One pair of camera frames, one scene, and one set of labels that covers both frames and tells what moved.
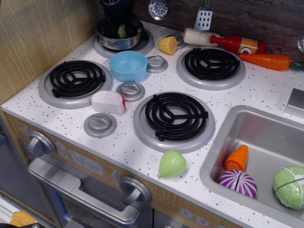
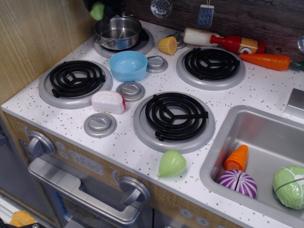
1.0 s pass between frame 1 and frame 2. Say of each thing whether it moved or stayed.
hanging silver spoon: stayed
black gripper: moved
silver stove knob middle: stayed
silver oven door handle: stayed
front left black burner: stayed
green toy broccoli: moved
